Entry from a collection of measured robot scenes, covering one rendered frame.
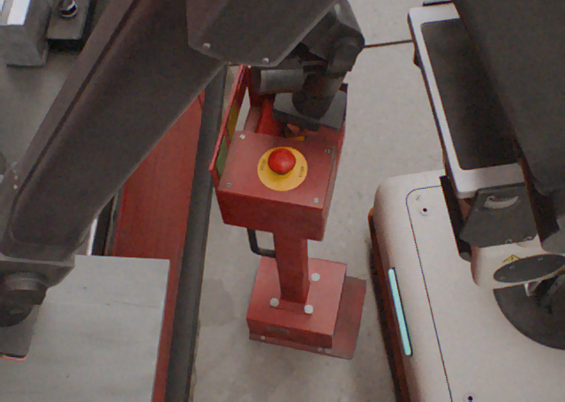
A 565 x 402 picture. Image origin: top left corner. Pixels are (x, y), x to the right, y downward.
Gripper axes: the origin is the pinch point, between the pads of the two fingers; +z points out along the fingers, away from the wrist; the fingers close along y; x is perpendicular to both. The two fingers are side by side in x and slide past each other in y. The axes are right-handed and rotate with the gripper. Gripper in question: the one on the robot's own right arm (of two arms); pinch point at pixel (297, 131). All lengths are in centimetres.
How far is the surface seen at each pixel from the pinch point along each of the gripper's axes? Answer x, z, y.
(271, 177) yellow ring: 11.5, -4.5, 2.5
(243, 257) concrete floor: -7, 75, -2
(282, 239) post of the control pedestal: 7.1, 26.0, -4.8
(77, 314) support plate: 43, -22, 20
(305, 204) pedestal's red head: 14.8, -5.7, -2.9
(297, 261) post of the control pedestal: 6.9, 34.4, -9.4
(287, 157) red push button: 9.5, -7.8, 1.3
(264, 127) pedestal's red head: 1.5, -0.5, 5.1
